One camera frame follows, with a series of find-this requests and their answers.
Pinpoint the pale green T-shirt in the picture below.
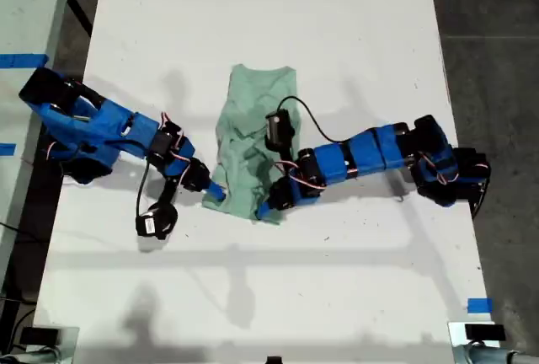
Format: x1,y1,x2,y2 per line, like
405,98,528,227
201,63,302,227

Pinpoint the long blue tape strip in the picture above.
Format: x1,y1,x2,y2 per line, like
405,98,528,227
0,53,51,71

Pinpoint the shiny metal plate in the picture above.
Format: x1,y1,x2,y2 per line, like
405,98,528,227
446,320,503,364
32,325,81,364

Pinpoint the square blue tape piece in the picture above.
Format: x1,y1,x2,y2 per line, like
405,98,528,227
467,297,494,315

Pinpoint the pale side table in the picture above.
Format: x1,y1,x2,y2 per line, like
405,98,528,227
0,0,79,289

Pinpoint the black camera cable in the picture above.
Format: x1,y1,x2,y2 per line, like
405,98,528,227
275,94,351,147
136,156,152,218

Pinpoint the black camera box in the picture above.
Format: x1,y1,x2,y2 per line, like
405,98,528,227
264,108,296,153
135,206,179,242

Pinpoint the thin black floor cable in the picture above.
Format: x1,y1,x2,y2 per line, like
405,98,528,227
0,221,27,238

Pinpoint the black table frame leg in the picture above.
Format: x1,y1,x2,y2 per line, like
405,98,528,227
68,0,95,39

